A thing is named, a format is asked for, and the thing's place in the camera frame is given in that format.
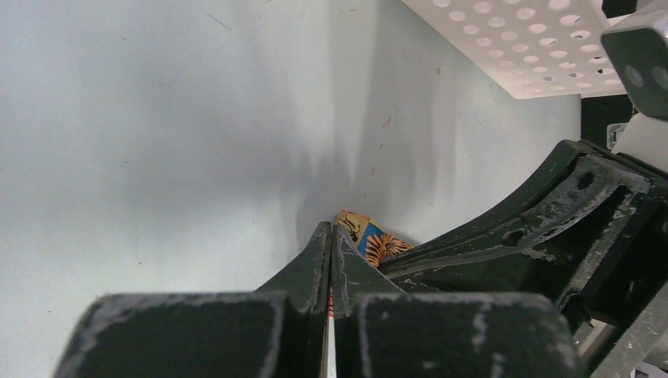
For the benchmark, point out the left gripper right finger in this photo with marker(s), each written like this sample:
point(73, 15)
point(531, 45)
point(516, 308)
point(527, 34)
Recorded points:
point(383, 331)

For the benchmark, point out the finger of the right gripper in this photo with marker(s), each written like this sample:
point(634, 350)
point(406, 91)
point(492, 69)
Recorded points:
point(577, 231)

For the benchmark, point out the colourful patterned tie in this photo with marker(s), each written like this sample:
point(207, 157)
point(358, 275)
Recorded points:
point(375, 244)

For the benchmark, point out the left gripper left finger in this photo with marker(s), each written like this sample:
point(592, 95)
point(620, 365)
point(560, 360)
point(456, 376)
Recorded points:
point(277, 330)

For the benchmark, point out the white perforated plastic basket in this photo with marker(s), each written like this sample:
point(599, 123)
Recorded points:
point(531, 48)

